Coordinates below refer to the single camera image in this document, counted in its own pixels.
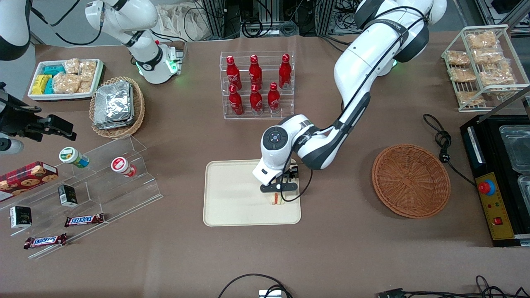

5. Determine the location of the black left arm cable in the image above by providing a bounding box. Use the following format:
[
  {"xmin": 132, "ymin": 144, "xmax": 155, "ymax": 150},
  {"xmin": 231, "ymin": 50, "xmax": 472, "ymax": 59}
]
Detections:
[{"xmin": 281, "ymin": 6, "xmax": 428, "ymax": 203}]

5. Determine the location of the clear plastic container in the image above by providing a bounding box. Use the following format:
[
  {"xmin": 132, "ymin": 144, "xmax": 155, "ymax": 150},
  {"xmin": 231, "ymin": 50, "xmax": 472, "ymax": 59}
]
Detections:
[
  {"xmin": 499, "ymin": 125, "xmax": 530, "ymax": 174},
  {"xmin": 517, "ymin": 174, "xmax": 530, "ymax": 204}
]

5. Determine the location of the white wire rack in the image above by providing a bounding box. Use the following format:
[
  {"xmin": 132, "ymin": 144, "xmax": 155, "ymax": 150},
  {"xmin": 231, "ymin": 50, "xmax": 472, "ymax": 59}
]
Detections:
[{"xmin": 441, "ymin": 24, "xmax": 530, "ymax": 113}]

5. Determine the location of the beige cloth bag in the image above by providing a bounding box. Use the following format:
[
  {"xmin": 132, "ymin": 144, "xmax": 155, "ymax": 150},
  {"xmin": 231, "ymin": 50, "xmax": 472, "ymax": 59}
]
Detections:
[{"xmin": 157, "ymin": 3, "xmax": 208, "ymax": 42}]

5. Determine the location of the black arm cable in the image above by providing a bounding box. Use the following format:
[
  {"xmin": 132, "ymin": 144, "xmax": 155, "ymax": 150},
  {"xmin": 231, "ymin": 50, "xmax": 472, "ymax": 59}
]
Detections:
[
  {"xmin": 30, "ymin": 0, "xmax": 105, "ymax": 46},
  {"xmin": 281, "ymin": 6, "xmax": 428, "ymax": 203}
]

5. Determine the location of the green lid yogurt cup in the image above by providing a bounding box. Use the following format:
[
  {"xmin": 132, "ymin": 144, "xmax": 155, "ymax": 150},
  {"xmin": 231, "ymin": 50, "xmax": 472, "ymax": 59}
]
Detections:
[{"xmin": 58, "ymin": 147, "xmax": 90, "ymax": 169}]

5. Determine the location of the grey metal bar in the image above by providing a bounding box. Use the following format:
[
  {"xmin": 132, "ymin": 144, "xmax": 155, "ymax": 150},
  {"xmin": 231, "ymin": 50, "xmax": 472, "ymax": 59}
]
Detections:
[{"xmin": 488, "ymin": 95, "xmax": 530, "ymax": 115}]

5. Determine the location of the small black green box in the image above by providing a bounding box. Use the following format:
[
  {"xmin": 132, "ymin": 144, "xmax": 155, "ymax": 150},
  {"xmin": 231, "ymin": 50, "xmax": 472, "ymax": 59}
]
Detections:
[{"xmin": 58, "ymin": 184, "xmax": 78, "ymax": 208}]

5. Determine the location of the black looped cable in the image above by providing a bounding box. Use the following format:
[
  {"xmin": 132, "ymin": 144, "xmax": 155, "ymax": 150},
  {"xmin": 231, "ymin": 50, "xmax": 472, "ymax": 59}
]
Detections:
[{"xmin": 218, "ymin": 273, "xmax": 293, "ymax": 298}]

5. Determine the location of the clear fried snack bag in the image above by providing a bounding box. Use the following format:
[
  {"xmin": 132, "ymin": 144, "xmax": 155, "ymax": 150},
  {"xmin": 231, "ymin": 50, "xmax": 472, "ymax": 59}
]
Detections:
[
  {"xmin": 449, "ymin": 67, "xmax": 477, "ymax": 83},
  {"xmin": 472, "ymin": 48, "xmax": 504, "ymax": 65},
  {"xmin": 446, "ymin": 50, "xmax": 471, "ymax": 66},
  {"xmin": 466, "ymin": 31, "xmax": 498, "ymax": 50},
  {"xmin": 456, "ymin": 91, "xmax": 485, "ymax": 106},
  {"xmin": 479, "ymin": 61, "xmax": 516, "ymax": 87}
]

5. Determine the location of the grey coiled cable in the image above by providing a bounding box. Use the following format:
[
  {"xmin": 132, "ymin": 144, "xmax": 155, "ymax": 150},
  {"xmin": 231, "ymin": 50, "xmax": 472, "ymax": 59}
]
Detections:
[{"xmin": 279, "ymin": 20, "xmax": 299, "ymax": 36}]

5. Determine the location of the black cable with connector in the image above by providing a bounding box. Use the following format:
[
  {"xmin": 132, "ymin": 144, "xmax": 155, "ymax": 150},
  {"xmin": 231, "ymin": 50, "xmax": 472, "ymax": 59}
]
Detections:
[{"xmin": 376, "ymin": 275, "xmax": 530, "ymax": 298}]

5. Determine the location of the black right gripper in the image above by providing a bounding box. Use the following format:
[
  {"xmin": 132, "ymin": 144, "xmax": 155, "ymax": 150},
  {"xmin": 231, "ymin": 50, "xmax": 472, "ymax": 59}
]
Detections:
[{"xmin": 0, "ymin": 95, "xmax": 78, "ymax": 142}]

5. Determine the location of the red cola bottle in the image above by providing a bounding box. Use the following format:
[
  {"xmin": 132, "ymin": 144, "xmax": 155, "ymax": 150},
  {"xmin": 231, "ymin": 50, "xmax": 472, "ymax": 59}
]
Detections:
[
  {"xmin": 267, "ymin": 82, "xmax": 281, "ymax": 114},
  {"xmin": 249, "ymin": 84, "xmax": 264, "ymax": 115},
  {"xmin": 278, "ymin": 53, "xmax": 292, "ymax": 90},
  {"xmin": 226, "ymin": 55, "xmax": 243, "ymax": 91},
  {"xmin": 228, "ymin": 84, "xmax": 245, "ymax": 116},
  {"xmin": 248, "ymin": 54, "xmax": 263, "ymax": 90}
]

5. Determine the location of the small black white box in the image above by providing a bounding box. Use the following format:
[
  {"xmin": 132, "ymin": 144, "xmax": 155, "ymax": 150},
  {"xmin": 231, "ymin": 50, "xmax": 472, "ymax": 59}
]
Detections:
[{"xmin": 9, "ymin": 205, "xmax": 33, "ymax": 229}]

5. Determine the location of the clear acrylic bottle rack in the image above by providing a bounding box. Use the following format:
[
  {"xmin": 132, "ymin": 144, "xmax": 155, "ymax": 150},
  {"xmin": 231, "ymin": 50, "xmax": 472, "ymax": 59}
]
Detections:
[{"xmin": 219, "ymin": 50, "xmax": 295, "ymax": 121}]

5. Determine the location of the black power cable with plug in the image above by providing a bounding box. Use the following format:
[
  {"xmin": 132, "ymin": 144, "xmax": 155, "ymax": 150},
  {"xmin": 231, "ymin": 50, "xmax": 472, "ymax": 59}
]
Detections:
[{"xmin": 423, "ymin": 113, "xmax": 477, "ymax": 187}]

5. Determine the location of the aluminium frame post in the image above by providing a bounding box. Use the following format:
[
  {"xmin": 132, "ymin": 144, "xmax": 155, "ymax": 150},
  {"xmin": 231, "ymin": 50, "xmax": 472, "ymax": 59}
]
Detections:
[
  {"xmin": 316, "ymin": 0, "xmax": 337, "ymax": 36},
  {"xmin": 200, "ymin": 0, "xmax": 241, "ymax": 40}
]

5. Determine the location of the brown snickers bar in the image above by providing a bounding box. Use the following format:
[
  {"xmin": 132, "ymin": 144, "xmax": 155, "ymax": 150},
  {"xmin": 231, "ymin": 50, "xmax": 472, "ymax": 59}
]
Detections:
[
  {"xmin": 64, "ymin": 213, "xmax": 105, "ymax": 228},
  {"xmin": 23, "ymin": 233, "xmax": 68, "ymax": 250}
]

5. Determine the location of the round brown wicker basket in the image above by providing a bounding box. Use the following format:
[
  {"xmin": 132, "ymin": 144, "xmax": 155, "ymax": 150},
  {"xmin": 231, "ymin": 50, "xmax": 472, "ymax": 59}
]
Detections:
[{"xmin": 371, "ymin": 143, "xmax": 451, "ymax": 219}]

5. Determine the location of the oval tan wicker basket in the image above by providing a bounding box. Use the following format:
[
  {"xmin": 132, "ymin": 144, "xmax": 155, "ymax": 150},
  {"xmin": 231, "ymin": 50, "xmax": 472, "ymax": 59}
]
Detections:
[{"xmin": 89, "ymin": 76, "xmax": 146, "ymax": 139}]

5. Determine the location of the white rectangular snack tray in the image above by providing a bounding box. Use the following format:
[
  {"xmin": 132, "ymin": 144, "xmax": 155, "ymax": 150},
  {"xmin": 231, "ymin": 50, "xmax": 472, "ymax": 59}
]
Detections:
[{"xmin": 27, "ymin": 58, "xmax": 104, "ymax": 102}]

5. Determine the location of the black coiled cable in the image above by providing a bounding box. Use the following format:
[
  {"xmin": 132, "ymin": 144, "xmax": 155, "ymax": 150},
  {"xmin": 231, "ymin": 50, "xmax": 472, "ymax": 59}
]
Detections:
[{"xmin": 242, "ymin": 18, "xmax": 275, "ymax": 38}]

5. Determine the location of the cream plastic tray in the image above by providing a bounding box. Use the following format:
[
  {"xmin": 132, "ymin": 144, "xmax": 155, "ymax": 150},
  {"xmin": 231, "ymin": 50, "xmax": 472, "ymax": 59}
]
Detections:
[{"xmin": 202, "ymin": 158, "xmax": 302, "ymax": 227}]

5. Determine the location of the red tartan cookie box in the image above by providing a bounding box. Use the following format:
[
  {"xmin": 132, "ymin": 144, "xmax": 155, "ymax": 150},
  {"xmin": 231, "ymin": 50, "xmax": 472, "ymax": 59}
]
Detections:
[{"xmin": 0, "ymin": 161, "xmax": 59, "ymax": 202}]

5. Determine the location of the red lid yogurt cup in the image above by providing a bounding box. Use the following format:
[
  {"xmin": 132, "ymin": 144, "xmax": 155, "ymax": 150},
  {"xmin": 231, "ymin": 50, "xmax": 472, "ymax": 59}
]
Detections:
[{"xmin": 111, "ymin": 156, "xmax": 137, "ymax": 178}]

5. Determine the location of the yellow snack pack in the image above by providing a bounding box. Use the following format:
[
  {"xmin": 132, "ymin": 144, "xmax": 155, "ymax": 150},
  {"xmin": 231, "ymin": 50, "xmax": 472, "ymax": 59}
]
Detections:
[{"xmin": 31, "ymin": 74, "xmax": 53, "ymax": 95}]

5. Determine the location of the clear acrylic stepped shelf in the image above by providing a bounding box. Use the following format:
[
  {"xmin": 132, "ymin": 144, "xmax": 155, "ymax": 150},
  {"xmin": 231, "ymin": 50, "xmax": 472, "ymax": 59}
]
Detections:
[{"xmin": 0, "ymin": 134, "xmax": 164, "ymax": 260}]

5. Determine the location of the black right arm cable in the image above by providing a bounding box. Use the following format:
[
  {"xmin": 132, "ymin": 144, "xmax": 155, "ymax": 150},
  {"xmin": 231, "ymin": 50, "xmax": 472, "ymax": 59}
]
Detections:
[{"xmin": 30, "ymin": 0, "xmax": 105, "ymax": 46}]

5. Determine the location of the black machine yellow panel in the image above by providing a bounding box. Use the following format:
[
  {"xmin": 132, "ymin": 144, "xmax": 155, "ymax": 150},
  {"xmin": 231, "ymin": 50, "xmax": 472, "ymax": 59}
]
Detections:
[{"xmin": 460, "ymin": 114, "xmax": 530, "ymax": 248}]

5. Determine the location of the silver foil pack stack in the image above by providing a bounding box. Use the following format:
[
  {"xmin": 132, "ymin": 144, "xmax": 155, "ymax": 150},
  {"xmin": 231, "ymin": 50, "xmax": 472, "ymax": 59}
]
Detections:
[{"xmin": 93, "ymin": 80, "xmax": 135, "ymax": 130}]

